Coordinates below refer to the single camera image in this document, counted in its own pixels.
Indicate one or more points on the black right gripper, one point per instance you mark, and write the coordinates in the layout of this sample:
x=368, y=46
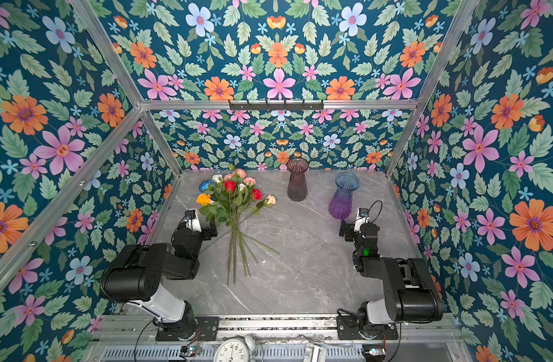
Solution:
x=349, y=228

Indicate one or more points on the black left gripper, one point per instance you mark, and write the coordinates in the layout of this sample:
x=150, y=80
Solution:
x=207, y=235

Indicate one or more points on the blue artificial flower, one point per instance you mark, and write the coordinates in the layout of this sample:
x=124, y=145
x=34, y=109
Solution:
x=206, y=185

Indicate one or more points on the red artificial rose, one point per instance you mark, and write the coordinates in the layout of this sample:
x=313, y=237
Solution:
x=230, y=186

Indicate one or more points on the dark pink ribbed glass vase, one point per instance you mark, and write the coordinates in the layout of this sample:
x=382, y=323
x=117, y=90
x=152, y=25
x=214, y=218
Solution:
x=297, y=189

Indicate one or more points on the cream white artificial rose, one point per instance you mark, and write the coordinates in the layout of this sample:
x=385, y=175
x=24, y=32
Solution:
x=270, y=201

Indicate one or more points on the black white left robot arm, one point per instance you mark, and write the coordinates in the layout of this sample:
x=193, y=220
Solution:
x=135, y=277

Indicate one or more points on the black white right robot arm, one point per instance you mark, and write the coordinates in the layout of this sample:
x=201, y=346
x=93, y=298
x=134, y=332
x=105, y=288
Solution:
x=409, y=292

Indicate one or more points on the purple blue ribbed glass vase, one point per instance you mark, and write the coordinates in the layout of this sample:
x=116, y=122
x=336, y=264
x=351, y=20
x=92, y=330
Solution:
x=341, y=205

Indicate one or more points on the bunch of artificial flowers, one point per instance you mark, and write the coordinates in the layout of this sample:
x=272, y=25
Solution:
x=232, y=209

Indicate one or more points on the orange yellow artificial rose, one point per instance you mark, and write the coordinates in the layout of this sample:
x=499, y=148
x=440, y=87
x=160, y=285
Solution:
x=204, y=200

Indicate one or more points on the white analog alarm clock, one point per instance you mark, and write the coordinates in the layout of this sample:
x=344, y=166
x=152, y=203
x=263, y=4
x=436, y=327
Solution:
x=236, y=349

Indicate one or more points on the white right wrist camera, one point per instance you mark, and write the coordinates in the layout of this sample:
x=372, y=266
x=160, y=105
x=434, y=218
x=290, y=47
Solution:
x=361, y=218

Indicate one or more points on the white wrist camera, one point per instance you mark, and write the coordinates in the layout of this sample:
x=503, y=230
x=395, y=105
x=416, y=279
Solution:
x=192, y=221
x=361, y=218

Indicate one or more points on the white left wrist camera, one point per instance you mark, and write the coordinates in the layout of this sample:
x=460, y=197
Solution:
x=192, y=221

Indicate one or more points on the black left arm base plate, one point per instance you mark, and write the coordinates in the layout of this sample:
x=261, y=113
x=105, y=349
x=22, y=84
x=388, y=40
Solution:
x=191, y=329

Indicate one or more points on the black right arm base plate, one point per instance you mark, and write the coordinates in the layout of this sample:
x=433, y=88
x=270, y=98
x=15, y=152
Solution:
x=348, y=328

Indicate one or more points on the aluminium front mounting rail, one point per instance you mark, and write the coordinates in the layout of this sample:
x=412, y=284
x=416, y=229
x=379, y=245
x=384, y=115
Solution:
x=273, y=328

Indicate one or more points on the black hook rail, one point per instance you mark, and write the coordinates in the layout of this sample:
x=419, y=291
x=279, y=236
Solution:
x=271, y=105

